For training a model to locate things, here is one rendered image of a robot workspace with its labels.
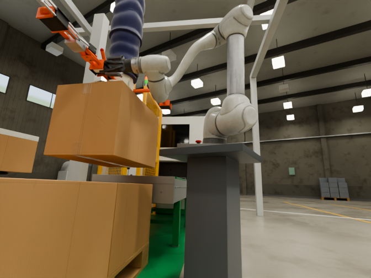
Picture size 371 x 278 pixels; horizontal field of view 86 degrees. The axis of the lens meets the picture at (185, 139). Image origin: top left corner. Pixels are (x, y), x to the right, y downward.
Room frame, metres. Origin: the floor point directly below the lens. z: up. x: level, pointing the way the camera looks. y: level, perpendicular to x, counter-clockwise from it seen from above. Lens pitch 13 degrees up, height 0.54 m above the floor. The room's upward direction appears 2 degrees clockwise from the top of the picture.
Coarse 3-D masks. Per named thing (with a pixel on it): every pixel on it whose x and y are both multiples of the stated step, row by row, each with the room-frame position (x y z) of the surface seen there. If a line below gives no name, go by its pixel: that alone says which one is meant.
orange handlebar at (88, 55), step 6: (42, 12) 0.66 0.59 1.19; (48, 12) 0.65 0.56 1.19; (66, 36) 0.79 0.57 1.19; (72, 36) 0.78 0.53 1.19; (84, 54) 0.92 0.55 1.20; (90, 54) 0.91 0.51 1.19; (90, 60) 0.95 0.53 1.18; (96, 60) 0.95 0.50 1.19; (108, 78) 1.16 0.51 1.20; (114, 78) 1.15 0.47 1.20; (138, 90) 1.31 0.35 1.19; (144, 90) 1.30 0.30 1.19
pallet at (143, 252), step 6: (144, 246) 1.45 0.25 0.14; (138, 252) 1.34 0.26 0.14; (144, 252) 1.47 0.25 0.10; (132, 258) 1.25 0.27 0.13; (138, 258) 1.42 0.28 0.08; (144, 258) 1.47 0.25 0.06; (126, 264) 1.17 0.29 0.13; (132, 264) 1.43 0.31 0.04; (138, 264) 1.42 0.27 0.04; (144, 264) 1.48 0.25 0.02; (120, 270) 1.10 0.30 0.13; (126, 270) 1.38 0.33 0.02; (132, 270) 1.38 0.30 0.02; (138, 270) 1.38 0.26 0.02; (114, 276) 1.03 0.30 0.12; (120, 276) 1.29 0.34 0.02; (126, 276) 1.29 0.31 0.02; (132, 276) 1.30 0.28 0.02
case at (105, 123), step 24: (72, 96) 1.00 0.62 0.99; (96, 96) 0.98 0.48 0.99; (120, 96) 0.95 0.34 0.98; (72, 120) 1.00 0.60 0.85; (96, 120) 0.97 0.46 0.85; (120, 120) 0.97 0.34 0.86; (144, 120) 1.26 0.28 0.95; (48, 144) 1.02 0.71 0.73; (72, 144) 0.99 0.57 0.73; (96, 144) 0.96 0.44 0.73; (120, 144) 1.00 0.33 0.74; (144, 144) 1.29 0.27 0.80
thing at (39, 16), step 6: (54, 12) 0.66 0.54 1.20; (42, 18) 0.67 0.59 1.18; (48, 18) 0.67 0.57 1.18; (54, 18) 0.67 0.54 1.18; (48, 24) 0.70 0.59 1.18; (54, 24) 0.70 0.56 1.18; (60, 24) 0.70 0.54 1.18; (54, 30) 0.73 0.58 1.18; (60, 30) 0.73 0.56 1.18; (66, 30) 0.73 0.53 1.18
